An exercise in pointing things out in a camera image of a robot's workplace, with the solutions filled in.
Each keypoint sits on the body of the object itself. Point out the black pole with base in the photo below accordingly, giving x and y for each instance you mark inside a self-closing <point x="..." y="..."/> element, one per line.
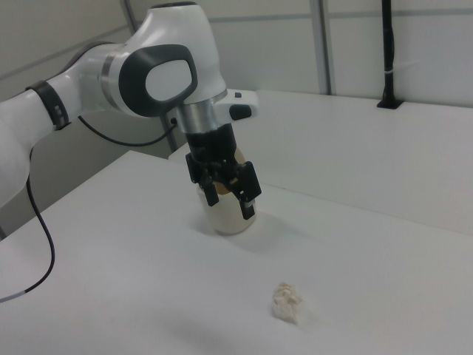
<point x="387" y="37"/>

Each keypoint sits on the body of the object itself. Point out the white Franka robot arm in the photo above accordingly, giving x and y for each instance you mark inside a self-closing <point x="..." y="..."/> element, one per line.
<point x="173" y="29"/>

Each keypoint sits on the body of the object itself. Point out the small white lidded bin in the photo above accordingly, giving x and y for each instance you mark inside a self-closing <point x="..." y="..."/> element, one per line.
<point x="231" y="223"/>

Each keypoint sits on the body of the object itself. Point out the white paper trash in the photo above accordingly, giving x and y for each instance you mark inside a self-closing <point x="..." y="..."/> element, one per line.
<point x="286" y="304"/>

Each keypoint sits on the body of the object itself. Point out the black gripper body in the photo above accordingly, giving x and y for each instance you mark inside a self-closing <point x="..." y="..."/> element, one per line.
<point x="210" y="148"/>

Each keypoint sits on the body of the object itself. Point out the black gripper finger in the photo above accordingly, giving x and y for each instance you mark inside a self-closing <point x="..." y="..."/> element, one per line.
<point x="249" y="185"/>
<point x="211" y="194"/>

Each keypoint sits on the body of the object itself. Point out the grey partition post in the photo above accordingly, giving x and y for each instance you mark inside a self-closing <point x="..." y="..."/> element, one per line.
<point x="327" y="44"/>

